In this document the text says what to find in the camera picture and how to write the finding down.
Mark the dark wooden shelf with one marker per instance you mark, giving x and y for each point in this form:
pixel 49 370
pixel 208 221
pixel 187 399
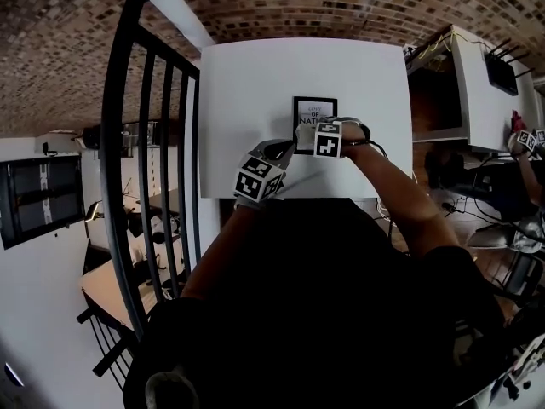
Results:
pixel 434 100

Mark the white side desk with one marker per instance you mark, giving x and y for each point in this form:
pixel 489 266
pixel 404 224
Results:
pixel 472 100

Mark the black picture frame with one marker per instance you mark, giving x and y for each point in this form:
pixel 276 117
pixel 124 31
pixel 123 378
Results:
pixel 315 105

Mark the grey folding chair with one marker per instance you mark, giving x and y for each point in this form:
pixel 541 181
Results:
pixel 506 241

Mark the another person's forearm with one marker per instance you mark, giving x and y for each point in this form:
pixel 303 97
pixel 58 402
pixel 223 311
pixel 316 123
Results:
pixel 530 177

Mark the grey cloth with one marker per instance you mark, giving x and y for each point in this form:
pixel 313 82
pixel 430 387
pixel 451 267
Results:
pixel 304 136

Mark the white beam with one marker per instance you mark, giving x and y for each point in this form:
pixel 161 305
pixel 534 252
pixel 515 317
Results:
pixel 170 2

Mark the red cloth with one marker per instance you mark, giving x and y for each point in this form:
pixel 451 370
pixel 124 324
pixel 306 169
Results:
pixel 518 121

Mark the person's black shirt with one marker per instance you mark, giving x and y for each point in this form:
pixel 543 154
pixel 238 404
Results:
pixel 323 313

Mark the black framed window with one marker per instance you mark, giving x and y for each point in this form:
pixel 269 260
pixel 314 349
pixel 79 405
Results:
pixel 42 198

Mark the black metal railing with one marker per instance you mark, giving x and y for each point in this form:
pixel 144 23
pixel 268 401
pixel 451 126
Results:
pixel 111 151

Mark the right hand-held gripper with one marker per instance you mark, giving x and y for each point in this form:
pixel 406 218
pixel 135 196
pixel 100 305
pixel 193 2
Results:
pixel 328 141

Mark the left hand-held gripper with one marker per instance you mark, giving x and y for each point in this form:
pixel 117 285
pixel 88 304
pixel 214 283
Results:
pixel 255 178

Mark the person's left forearm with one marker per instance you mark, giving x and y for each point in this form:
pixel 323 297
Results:
pixel 225 245

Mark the person's right forearm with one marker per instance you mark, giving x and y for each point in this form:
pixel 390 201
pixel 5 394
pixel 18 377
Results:
pixel 396 190

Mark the light wooden table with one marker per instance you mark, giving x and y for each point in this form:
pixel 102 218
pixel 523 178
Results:
pixel 104 288

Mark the black router with antennas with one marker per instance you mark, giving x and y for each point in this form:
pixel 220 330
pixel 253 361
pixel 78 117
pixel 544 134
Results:
pixel 502 75

